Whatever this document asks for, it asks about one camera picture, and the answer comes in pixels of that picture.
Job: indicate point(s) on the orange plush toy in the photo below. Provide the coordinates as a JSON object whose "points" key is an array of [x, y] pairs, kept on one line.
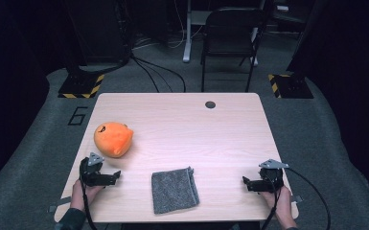
{"points": [[111, 140]]}

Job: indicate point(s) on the striped black stand base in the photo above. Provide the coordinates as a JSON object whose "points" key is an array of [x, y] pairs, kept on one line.
{"points": [[292, 86], [80, 86]]}

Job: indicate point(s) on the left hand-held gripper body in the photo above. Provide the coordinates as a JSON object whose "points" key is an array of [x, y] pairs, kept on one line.
{"points": [[91, 175]]}

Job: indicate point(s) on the grey tape strip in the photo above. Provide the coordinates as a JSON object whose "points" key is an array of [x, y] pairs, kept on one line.
{"points": [[297, 199], [60, 202]]}

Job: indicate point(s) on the black folding chair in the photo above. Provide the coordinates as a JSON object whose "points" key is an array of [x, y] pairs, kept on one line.
{"points": [[230, 35]]}

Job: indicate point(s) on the person's right hand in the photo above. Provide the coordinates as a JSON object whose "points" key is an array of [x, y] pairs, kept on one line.
{"points": [[282, 204]]}

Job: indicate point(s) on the white desk leg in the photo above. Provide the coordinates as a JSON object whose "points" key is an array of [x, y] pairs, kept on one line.
{"points": [[187, 48], [255, 60]]}

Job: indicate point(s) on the dark round table grommet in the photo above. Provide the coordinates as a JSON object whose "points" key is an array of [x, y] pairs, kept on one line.
{"points": [[210, 104]]}

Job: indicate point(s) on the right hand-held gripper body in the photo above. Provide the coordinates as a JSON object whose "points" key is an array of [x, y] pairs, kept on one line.
{"points": [[271, 179]]}

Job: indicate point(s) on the grey terry cloth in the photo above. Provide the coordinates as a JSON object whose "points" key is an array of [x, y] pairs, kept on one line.
{"points": [[174, 190]]}

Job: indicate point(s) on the dark cabinet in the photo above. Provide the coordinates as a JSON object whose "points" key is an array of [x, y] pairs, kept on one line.
{"points": [[99, 32]]}

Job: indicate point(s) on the person's left hand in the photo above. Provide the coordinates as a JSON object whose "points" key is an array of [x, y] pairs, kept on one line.
{"points": [[80, 196]]}

